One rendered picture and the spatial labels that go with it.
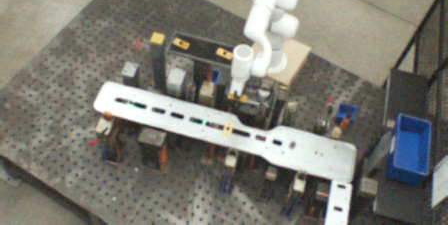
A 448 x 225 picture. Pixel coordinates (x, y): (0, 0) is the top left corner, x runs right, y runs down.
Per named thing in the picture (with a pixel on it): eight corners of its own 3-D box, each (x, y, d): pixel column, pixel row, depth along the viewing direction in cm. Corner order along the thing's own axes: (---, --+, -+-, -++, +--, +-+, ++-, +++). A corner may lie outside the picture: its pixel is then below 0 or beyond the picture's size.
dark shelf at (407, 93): (372, 215, 242) (374, 213, 240) (389, 69, 289) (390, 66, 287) (417, 227, 241) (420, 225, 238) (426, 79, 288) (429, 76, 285)
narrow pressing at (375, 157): (364, 178, 252) (388, 148, 223) (367, 158, 258) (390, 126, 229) (365, 178, 252) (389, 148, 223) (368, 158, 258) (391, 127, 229)
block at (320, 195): (300, 217, 270) (312, 199, 247) (304, 198, 276) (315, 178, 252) (317, 222, 270) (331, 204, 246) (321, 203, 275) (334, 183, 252)
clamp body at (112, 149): (99, 164, 278) (89, 133, 247) (109, 141, 286) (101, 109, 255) (117, 169, 277) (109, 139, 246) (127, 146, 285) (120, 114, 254)
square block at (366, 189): (340, 215, 273) (360, 190, 242) (342, 202, 277) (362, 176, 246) (354, 219, 272) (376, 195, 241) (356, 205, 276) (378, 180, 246)
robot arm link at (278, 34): (267, 32, 299) (270, 4, 279) (297, 40, 296) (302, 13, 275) (260, 47, 293) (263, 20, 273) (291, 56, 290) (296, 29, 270)
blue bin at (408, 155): (384, 176, 250) (393, 165, 239) (390, 125, 266) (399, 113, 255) (416, 186, 249) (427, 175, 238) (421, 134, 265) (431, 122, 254)
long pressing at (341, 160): (89, 114, 261) (89, 112, 260) (105, 79, 273) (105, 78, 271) (351, 185, 251) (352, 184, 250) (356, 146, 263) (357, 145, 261)
